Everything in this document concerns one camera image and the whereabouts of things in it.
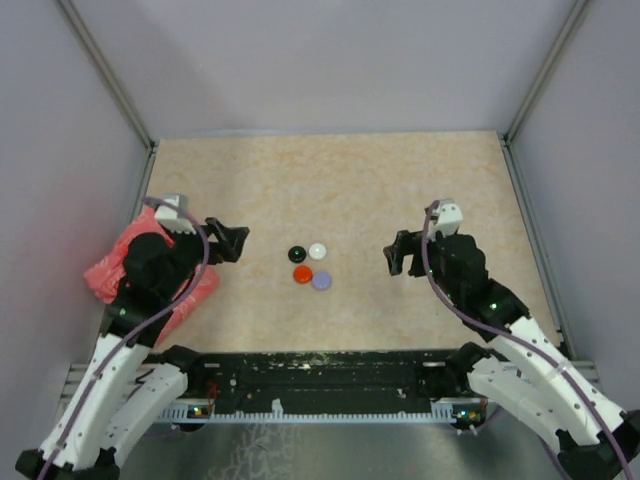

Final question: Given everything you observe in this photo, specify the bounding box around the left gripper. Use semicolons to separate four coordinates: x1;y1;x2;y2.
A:
160;215;248;300

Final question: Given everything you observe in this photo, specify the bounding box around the black charging case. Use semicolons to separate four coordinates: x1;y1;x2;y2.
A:
287;245;307;264

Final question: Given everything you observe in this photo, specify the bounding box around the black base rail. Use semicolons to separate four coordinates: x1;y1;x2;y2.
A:
183;350;489;424

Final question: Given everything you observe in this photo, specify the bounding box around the pink plastic bag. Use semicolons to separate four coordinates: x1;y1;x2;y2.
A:
84;207;220;347

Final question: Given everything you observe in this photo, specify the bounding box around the grey cable duct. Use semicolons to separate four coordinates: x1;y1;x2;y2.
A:
154;397;481;426

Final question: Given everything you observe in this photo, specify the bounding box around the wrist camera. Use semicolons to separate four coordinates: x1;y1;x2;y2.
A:
154;193;196;235
428;199;463;241

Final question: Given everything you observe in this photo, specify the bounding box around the white charging case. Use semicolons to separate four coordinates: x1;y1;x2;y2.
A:
308;243;328;261

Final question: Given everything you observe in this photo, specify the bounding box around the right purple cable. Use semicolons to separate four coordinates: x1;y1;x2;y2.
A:
420;199;632;480

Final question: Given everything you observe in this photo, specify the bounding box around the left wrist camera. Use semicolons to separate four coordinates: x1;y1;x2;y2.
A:
154;193;196;235

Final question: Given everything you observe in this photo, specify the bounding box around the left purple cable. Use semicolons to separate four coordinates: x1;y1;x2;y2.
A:
37;195;211;480

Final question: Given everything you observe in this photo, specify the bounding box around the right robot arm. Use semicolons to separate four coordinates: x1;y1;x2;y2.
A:
383;230;639;479

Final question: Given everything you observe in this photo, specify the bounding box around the orange charging case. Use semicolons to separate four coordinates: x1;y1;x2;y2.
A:
293;265;314;284

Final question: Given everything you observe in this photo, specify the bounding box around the purple charging case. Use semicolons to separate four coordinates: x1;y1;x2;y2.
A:
311;271;332;291

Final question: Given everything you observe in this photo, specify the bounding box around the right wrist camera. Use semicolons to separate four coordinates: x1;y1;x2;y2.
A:
428;199;463;241

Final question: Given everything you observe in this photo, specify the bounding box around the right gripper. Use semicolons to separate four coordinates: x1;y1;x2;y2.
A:
385;224;463;302

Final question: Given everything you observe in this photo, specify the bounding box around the purple cable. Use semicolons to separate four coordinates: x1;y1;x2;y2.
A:
420;199;632;480
37;195;211;480

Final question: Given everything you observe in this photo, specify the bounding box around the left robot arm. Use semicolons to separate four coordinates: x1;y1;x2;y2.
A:
15;218;249;479

